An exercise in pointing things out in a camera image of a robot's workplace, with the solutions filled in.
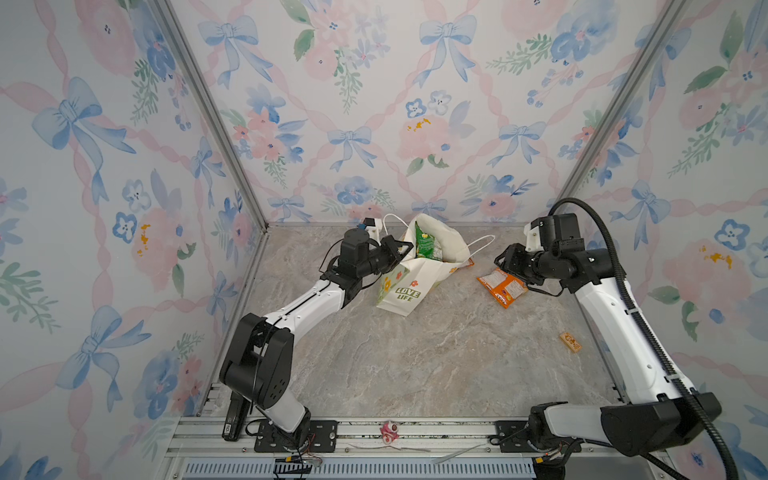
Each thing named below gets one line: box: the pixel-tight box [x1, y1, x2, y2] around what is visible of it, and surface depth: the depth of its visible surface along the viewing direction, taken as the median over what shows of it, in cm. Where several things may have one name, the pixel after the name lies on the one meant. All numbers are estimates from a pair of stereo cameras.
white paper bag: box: [376, 214, 470, 316], surface depth 87 cm
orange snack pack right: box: [476, 268, 528, 309], surface depth 100 cm
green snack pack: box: [415, 220, 443, 261], surface depth 86 cm
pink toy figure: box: [380, 421, 400, 445], surface depth 73 cm
